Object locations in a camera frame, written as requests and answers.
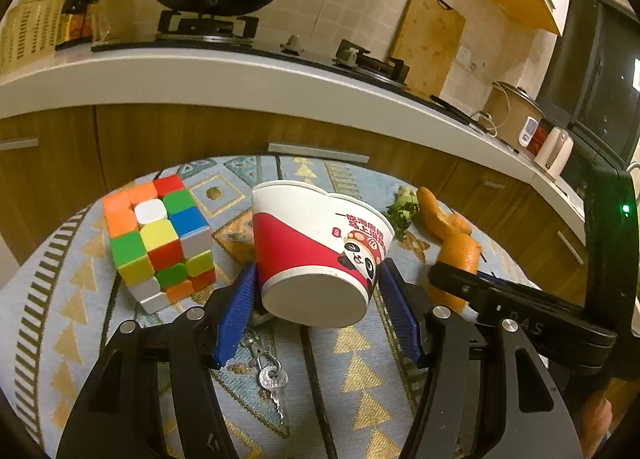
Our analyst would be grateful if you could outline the white wall outlet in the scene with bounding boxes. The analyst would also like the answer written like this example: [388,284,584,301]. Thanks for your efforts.
[456,49,486,72]

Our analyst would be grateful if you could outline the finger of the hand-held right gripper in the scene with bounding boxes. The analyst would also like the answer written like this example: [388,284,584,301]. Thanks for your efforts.
[427,261,503,314]
[475,273,538,292]

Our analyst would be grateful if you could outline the bamboo fence holder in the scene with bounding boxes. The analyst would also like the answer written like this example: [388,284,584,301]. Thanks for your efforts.
[0,0,66,77]

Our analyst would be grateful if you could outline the dark window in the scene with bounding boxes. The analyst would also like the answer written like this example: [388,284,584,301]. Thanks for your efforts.
[535,0,640,174]

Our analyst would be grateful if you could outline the dark sauce bottle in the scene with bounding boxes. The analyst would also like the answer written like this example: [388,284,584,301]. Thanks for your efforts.
[80,0,118,43]
[55,0,98,48]

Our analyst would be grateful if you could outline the red container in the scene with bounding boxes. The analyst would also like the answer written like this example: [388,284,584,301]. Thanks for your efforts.
[532,119,556,154]

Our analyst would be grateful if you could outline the wooden base cabinets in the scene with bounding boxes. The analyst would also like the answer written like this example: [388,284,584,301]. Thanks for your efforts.
[0,104,588,290]

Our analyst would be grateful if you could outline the panda print paper bowl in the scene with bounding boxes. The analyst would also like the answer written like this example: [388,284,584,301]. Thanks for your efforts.
[251,180,396,330]

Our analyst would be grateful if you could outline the silver keys with clasp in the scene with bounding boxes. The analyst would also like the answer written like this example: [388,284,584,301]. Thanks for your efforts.
[240,329,291,427]

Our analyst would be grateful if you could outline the wooden cutting board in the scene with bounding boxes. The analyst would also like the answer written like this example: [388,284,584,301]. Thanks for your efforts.
[390,0,467,98]

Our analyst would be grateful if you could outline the orange peel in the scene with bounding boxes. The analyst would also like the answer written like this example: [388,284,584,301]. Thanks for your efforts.
[417,186,481,311]

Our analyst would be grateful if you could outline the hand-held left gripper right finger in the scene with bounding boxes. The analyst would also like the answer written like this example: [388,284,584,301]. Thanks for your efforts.
[377,256,586,459]

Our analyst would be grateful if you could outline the rice cooker power cable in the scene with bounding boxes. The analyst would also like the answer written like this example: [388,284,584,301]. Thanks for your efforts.
[472,110,502,138]

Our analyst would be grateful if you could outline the beige rice cooker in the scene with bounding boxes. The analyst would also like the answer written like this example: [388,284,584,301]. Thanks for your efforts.
[482,81,545,154]

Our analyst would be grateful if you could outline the black gas stove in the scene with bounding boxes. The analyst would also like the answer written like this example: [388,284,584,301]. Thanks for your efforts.
[90,9,481,127]

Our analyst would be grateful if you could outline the colourful puzzle cube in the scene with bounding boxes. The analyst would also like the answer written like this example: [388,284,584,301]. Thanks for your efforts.
[102,174,217,315]

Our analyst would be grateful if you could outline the green vegetable scraps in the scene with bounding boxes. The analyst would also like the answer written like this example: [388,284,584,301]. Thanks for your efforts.
[385,186,420,242]

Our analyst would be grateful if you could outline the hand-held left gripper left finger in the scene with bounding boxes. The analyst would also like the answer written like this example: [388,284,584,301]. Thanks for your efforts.
[55,263,258,459]

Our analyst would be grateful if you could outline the white electric kettle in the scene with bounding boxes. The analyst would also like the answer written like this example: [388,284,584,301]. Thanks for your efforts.
[534,127,575,181]

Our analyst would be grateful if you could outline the person's right hand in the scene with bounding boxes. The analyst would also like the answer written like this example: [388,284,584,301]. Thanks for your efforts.
[574,389,614,451]

